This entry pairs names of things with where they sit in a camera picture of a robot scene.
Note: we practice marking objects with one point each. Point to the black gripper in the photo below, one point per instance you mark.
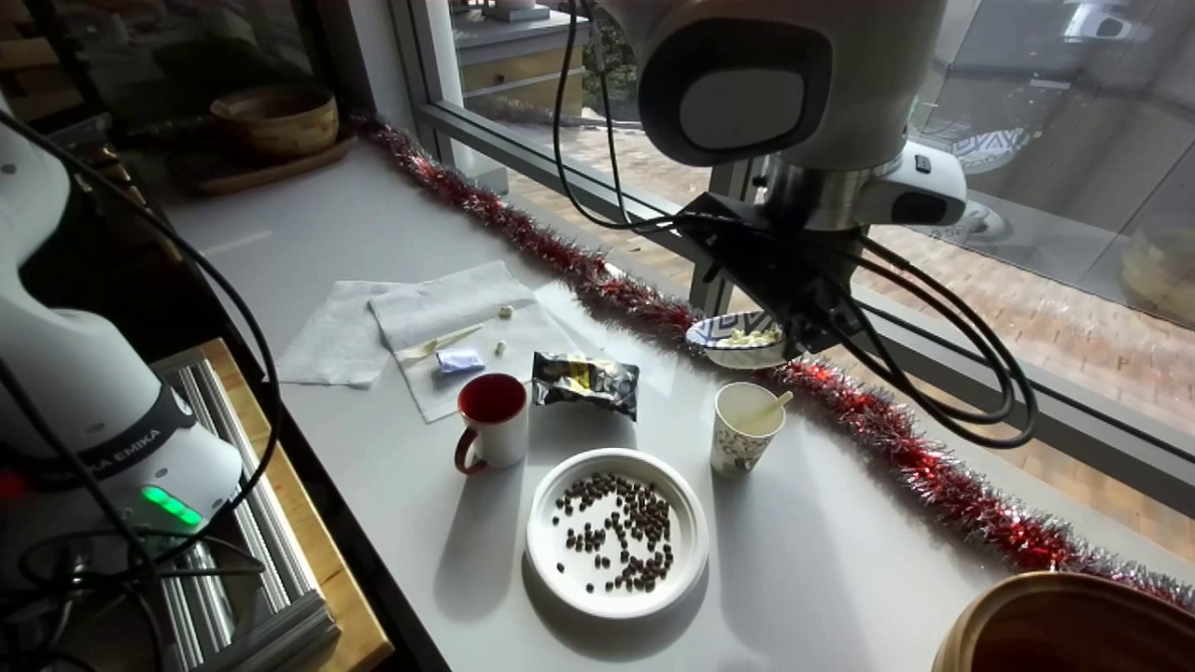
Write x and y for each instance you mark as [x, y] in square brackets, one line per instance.
[786, 255]

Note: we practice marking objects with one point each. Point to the white popcorn heap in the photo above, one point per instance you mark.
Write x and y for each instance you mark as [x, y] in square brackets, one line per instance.
[746, 336]

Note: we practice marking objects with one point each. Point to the pale paper cup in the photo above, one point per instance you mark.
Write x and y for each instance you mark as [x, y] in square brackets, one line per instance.
[746, 445]

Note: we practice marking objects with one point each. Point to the white round plate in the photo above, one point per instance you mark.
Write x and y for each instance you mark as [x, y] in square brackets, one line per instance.
[548, 577]

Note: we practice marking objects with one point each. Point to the wooden stirrer stick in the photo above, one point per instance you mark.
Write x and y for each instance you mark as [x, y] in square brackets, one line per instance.
[780, 401]

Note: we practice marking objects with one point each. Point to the red tinsel garland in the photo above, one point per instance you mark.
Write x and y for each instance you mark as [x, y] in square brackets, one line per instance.
[872, 423]

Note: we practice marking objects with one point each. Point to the black popcorn bag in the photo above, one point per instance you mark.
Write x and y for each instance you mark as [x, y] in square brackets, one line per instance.
[583, 383]

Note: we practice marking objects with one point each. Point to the dark coffee beans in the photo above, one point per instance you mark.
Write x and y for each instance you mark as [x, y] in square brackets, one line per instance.
[648, 546]

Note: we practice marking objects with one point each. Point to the small popcorn piece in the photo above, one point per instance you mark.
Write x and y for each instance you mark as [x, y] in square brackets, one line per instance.
[500, 348]
[505, 311]

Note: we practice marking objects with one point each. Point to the red and white mug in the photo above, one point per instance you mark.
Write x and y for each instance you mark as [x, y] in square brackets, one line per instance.
[505, 434]

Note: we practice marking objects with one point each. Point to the small blue white packet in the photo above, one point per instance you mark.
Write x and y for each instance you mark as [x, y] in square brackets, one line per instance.
[457, 360]

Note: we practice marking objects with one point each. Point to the pale thin stick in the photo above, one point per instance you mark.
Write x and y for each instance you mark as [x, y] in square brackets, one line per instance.
[439, 341]

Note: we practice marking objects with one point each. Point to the white paper towel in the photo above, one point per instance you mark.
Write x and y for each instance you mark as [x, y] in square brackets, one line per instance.
[432, 311]
[329, 341]

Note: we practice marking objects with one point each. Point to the large wooden bowl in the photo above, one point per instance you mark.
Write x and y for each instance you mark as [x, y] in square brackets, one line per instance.
[1057, 627]

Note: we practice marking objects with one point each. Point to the wooden board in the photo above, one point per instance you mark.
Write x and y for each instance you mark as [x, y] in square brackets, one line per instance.
[329, 579]

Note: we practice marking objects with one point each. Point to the woven wicker basket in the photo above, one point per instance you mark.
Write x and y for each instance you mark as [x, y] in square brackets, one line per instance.
[281, 123]

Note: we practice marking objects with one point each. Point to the round wooden tray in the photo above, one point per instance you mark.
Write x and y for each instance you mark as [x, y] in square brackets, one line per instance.
[248, 173]

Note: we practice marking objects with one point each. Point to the grey window frame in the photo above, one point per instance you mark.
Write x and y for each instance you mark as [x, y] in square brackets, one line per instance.
[526, 154]

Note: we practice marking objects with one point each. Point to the aluminium rail frame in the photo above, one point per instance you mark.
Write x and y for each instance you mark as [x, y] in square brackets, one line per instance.
[268, 572]

